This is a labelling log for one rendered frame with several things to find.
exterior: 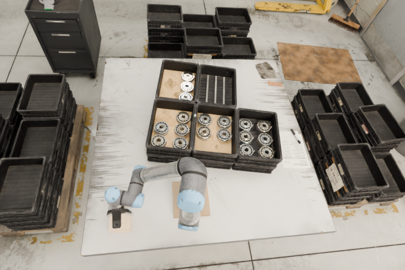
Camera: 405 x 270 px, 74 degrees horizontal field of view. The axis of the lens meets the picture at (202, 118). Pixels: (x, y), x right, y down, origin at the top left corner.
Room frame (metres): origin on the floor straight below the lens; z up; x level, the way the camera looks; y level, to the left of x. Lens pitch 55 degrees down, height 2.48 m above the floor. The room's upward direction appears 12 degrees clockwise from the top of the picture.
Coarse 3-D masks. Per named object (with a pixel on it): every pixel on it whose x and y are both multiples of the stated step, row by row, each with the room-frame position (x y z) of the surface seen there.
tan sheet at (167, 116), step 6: (162, 108) 1.17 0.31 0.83; (156, 114) 1.11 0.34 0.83; (162, 114) 1.12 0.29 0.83; (168, 114) 1.13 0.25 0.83; (174, 114) 1.14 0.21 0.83; (156, 120) 1.06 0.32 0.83; (162, 120) 1.07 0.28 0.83; (168, 120) 1.08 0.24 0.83; (174, 120) 1.09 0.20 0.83; (174, 126) 1.04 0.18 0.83; (168, 132) 0.98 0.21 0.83; (168, 138) 0.93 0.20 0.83; (174, 138) 0.94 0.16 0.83; (186, 138) 0.96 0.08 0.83; (150, 144) 0.86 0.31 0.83; (168, 144) 0.88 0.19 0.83; (180, 144) 0.90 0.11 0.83
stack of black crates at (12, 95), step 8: (0, 88) 1.31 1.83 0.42; (8, 88) 1.33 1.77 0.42; (16, 88) 1.35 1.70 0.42; (0, 96) 1.25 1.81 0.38; (8, 96) 1.27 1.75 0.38; (16, 96) 1.22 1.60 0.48; (0, 104) 1.17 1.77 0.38; (8, 104) 1.19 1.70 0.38; (16, 104) 1.18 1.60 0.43; (8, 112) 1.11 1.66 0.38; (16, 112) 1.12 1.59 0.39; (8, 120) 0.99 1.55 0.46; (16, 120) 1.05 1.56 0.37; (16, 128) 1.01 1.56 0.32
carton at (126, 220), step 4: (124, 216) 0.38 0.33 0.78; (128, 216) 0.38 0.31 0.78; (124, 220) 0.36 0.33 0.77; (128, 220) 0.36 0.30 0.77; (124, 224) 0.34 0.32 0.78; (128, 224) 0.34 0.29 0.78; (108, 228) 0.30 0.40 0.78; (112, 228) 0.30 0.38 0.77; (116, 228) 0.31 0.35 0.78; (120, 228) 0.31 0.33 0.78; (124, 228) 0.31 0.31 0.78; (128, 228) 0.32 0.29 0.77; (112, 232) 0.29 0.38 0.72; (116, 232) 0.30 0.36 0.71; (120, 232) 0.30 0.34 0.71
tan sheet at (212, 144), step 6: (198, 114) 1.19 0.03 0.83; (204, 120) 1.14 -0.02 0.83; (216, 120) 1.17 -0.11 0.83; (198, 126) 1.08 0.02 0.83; (210, 126) 1.10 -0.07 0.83; (216, 126) 1.11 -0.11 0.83; (216, 132) 1.06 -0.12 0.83; (210, 138) 1.00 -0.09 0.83; (216, 138) 1.01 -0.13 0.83; (198, 144) 0.93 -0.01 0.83; (204, 144) 0.94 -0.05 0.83; (210, 144) 0.95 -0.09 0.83; (216, 144) 0.96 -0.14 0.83; (222, 144) 0.97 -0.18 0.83; (228, 144) 0.98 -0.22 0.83; (204, 150) 0.90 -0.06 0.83; (210, 150) 0.91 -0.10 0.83; (216, 150) 0.92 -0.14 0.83; (222, 150) 0.93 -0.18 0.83; (228, 150) 0.94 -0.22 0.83
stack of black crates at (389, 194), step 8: (384, 160) 1.50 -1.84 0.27; (392, 160) 1.46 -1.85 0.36; (384, 168) 1.41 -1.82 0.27; (392, 168) 1.40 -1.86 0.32; (392, 176) 1.34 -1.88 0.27; (400, 176) 1.31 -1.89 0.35; (392, 184) 1.26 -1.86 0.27; (400, 184) 1.25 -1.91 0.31; (384, 192) 1.16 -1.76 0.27; (392, 192) 1.18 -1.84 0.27; (400, 192) 1.14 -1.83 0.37; (368, 200) 1.10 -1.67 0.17; (376, 200) 1.09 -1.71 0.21; (384, 200) 1.12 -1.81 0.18; (392, 200) 1.15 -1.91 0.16
